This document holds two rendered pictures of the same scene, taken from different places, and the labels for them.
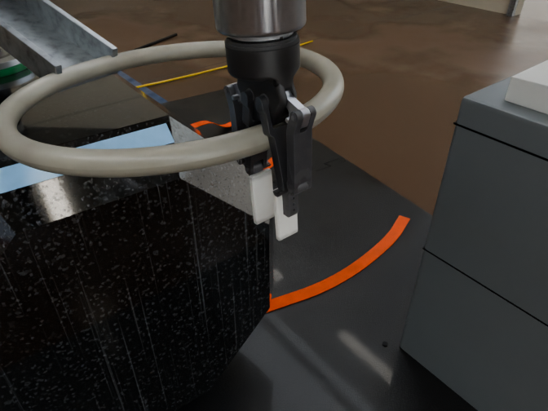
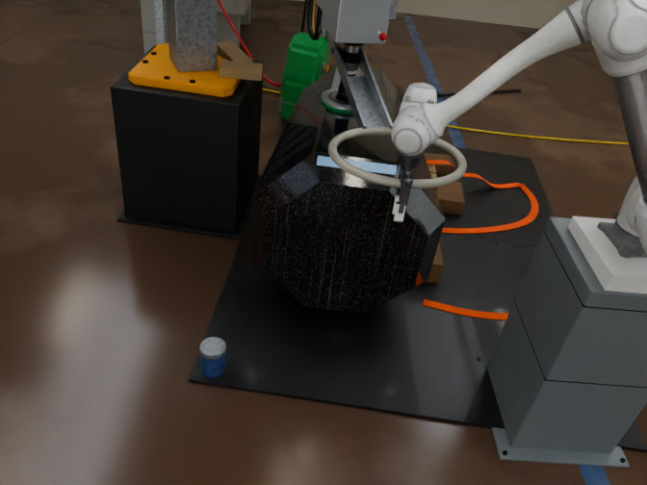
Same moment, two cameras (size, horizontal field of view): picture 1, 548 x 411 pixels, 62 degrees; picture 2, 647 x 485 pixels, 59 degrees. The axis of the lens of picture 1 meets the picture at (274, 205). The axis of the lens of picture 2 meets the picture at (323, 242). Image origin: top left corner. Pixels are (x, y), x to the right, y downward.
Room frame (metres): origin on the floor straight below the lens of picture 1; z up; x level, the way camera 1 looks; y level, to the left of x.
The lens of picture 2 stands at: (-1.00, -0.70, 1.84)
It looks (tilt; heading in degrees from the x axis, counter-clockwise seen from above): 37 degrees down; 34
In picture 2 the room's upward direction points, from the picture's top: 8 degrees clockwise
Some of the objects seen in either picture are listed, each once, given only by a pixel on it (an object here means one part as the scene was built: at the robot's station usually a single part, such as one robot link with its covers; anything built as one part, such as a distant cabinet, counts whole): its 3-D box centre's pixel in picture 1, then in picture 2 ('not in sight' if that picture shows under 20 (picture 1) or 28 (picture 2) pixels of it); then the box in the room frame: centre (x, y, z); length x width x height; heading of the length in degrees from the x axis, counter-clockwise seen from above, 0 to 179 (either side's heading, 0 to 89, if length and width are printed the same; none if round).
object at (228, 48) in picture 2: not in sight; (234, 53); (1.08, 1.40, 0.80); 0.20 x 0.10 x 0.05; 78
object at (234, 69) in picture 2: not in sight; (241, 70); (0.94, 1.21, 0.81); 0.20 x 0.10 x 0.05; 131
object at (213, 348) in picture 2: not in sight; (213, 357); (0.05, 0.45, 0.08); 0.10 x 0.10 x 0.13
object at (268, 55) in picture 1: (264, 78); (407, 165); (0.47, 0.01, 0.98); 0.08 x 0.07 x 0.09; 38
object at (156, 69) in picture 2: not in sight; (193, 67); (0.84, 1.45, 0.76); 0.49 x 0.49 x 0.05; 33
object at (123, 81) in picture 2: not in sight; (194, 140); (0.84, 1.45, 0.37); 0.66 x 0.66 x 0.74; 33
